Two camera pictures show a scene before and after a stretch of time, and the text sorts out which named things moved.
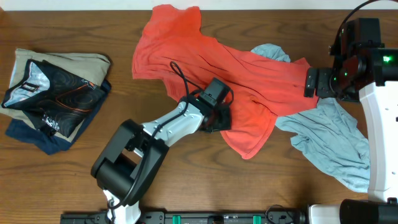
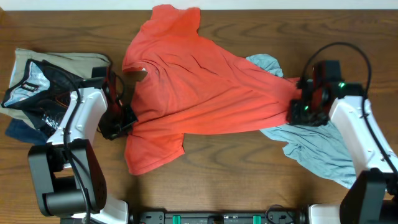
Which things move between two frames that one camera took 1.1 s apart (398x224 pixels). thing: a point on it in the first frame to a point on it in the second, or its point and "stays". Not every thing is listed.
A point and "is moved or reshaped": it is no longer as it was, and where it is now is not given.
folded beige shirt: [94, 68] stays
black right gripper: [325, 75] to [293, 118]
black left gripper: [226, 124] to [113, 132]
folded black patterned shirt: [56, 101] stays
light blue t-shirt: [335, 139] is moved or reshaped
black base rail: [277, 216] stays
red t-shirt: [173, 46] is moved or reshaped
